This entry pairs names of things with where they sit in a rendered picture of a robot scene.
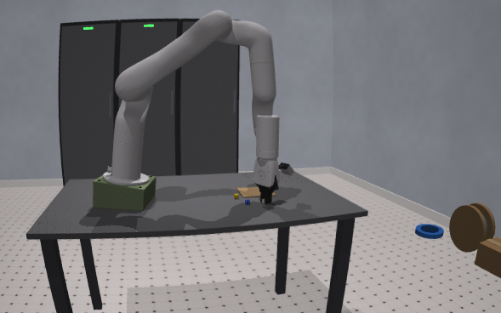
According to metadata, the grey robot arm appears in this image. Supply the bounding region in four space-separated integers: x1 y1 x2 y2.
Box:
103 10 279 185

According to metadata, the tan square mat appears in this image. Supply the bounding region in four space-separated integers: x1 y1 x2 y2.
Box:
236 187 276 197

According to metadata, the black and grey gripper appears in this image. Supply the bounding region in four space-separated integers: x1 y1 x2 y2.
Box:
253 157 279 204

